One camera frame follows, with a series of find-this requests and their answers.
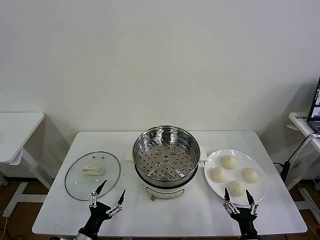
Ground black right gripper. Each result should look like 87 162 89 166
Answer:
223 187 259 240

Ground round white plate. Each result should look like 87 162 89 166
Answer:
203 148 268 206

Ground open dark laptop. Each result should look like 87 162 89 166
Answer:
306 74 320 134

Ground black power adapter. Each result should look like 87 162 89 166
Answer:
280 161 291 181

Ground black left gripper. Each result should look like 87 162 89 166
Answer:
77 179 127 236

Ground white electric cooking pot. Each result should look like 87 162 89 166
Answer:
126 159 205 202

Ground stainless steel steamer basket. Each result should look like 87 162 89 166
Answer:
124 126 208 181

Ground round glass pot lid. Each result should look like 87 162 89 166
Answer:
64 150 122 202

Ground black laptop power cable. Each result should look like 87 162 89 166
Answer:
287 134 316 165

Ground white steamed baozi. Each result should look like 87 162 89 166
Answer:
228 180 247 198
220 155 237 170
241 167 260 184
209 166 227 183

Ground white side table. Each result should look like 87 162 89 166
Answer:
0 111 55 218
284 111 320 220

